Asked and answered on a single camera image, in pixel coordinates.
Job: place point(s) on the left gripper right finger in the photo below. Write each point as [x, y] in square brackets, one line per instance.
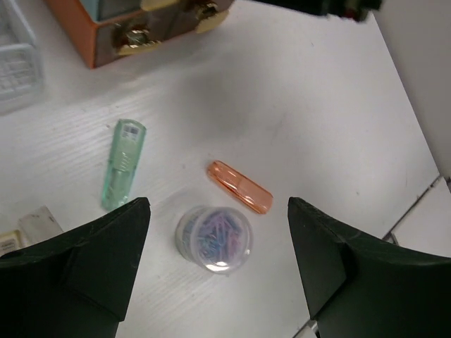
[357, 285]

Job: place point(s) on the brown lower drawer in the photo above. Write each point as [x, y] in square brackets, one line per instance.
[142, 32]

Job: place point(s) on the orange transparent case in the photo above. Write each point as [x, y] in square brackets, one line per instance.
[240, 187]

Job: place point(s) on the small beige eraser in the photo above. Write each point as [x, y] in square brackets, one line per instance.
[12, 241]

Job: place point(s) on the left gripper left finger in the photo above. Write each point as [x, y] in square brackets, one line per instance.
[77, 284]

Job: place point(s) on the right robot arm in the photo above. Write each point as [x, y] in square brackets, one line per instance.
[356, 10]

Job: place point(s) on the teal drawer box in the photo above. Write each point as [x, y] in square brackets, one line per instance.
[81, 19]

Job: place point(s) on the green transparent tape case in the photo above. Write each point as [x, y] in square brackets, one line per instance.
[124, 156]

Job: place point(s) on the white wire mesh organizer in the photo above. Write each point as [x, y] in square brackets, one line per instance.
[22, 75]

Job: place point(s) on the small white eraser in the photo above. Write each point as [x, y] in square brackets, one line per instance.
[39, 226]

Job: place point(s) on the clear paperclip jar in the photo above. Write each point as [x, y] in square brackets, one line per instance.
[217, 239]

